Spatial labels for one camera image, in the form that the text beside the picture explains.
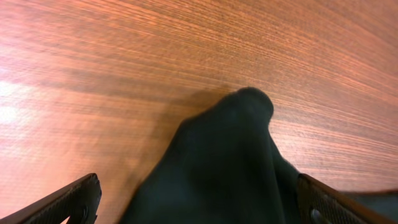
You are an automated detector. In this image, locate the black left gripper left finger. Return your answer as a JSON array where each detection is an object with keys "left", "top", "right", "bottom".
[{"left": 1, "top": 173, "right": 102, "bottom": 224}]

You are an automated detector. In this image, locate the black polo shirt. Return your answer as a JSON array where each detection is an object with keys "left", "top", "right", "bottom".
[{"left": 118, "top": 86, "right": 398, "bottom": 224}]

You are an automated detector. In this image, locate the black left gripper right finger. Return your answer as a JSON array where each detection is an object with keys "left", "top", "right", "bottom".
[{"left": 297, "top": 174, "right": 397, "bottom": 224}]

